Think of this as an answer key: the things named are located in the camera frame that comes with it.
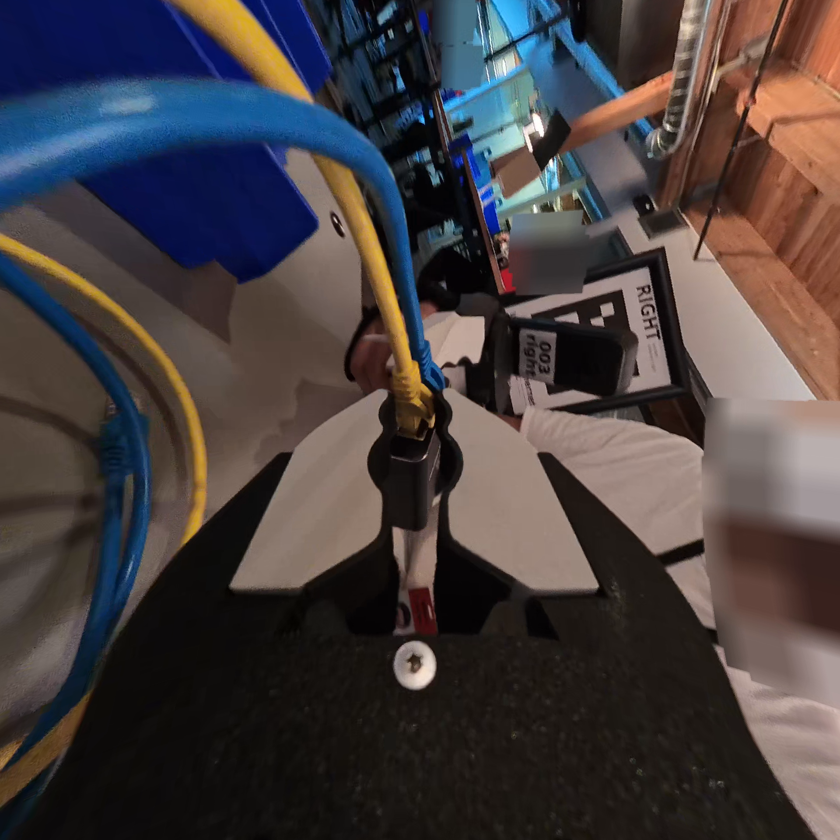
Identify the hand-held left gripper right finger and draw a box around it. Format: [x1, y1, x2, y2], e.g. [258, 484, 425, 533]
[433, 390, 601, 634]

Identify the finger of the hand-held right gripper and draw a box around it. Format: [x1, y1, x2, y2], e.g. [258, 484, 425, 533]
[425, 312, 488, 367]
[446, 364, 490, 398]

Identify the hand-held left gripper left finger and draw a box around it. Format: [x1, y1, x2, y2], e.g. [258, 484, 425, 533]
[230, 390, 403, 634]

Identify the yellow ethernet cable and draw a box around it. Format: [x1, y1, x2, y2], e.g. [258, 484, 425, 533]
[0, 0, 437, 805]

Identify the black ethernet port adapter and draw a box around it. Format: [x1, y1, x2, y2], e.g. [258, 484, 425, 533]
[387, 427, 442, 532]

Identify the blue plastic bin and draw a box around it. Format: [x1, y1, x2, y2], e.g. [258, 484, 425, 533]
[0, 0, 332, 283]

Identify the blue ethernet cable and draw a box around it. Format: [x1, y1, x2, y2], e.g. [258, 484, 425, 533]
[0, 79, 450, 840]

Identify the person's right hand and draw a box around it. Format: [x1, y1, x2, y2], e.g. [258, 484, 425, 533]
[351, 331, 400, 395]

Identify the framed marker poster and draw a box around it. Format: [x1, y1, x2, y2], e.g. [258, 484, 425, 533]
[502, 246, 693, 416]

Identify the brown board black frame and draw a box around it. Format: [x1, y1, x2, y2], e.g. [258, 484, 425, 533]
[491, 108, 573, 198]

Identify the silver ventilation duct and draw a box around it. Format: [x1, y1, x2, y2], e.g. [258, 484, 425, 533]
[646, 0, 716, 160]

